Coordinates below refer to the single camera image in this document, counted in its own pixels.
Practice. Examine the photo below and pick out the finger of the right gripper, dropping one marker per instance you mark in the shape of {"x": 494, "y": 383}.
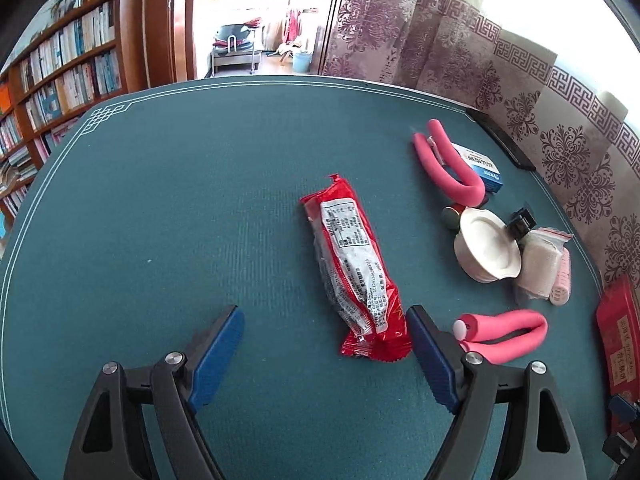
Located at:
{"x": 622, "y": 446}

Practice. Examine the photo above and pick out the black hair clip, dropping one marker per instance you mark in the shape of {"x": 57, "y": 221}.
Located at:
{"x": 521, "y": 223}

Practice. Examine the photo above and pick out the pink foam curler bent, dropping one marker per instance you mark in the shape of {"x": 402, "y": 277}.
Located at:
{"x": 503, "y": 337}

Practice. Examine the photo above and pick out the pink foam curler on box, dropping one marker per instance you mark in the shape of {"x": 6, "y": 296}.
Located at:
{"x": 446, "y": 168}

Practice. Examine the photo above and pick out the wooden bookshelf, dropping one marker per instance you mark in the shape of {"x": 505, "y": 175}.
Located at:
{"x": 91, "y": 55}

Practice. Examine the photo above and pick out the green felt table mat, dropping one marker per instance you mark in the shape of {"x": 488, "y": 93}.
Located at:
{"x": 162, "y": 208}

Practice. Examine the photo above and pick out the white ceramic lid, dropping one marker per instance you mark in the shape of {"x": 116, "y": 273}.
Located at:
{"x": 484, "y": 248}

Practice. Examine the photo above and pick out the white bandage roll in bag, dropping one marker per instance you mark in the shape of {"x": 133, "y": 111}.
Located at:
{"x": 542, "y": 251}

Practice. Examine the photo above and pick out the red snack packet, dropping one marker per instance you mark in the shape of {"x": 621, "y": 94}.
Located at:
{"x": 355, "y": 276}

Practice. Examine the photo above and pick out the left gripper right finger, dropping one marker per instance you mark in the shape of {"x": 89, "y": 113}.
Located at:
{"x": 538, "y": 440}

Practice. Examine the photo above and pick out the grey chair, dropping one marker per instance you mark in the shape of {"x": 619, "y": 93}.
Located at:
{"x": 237, "y": 44}

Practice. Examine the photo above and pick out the small metal cap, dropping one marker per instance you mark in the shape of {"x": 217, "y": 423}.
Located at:
{"x": 451, "y": 216}

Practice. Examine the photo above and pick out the red gift box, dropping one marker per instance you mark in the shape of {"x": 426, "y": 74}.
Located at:
{"x": 617, "y": 318}

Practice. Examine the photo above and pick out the blue bucket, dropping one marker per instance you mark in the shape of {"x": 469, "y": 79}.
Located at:
{"x": 301, "y": 62}

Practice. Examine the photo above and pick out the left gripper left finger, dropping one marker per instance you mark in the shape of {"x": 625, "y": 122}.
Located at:
{"x": 110, "y": 440}

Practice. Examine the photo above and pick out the pink velcro hair roller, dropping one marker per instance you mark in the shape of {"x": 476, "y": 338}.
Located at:
{"x": 560, "y": 292}

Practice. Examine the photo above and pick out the patterned purple curtain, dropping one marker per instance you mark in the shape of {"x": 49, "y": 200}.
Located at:
{"x": 577, "y": 136}

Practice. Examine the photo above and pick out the blue white medicine box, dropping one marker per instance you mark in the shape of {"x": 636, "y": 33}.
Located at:
{"x": 483, "y": 166}

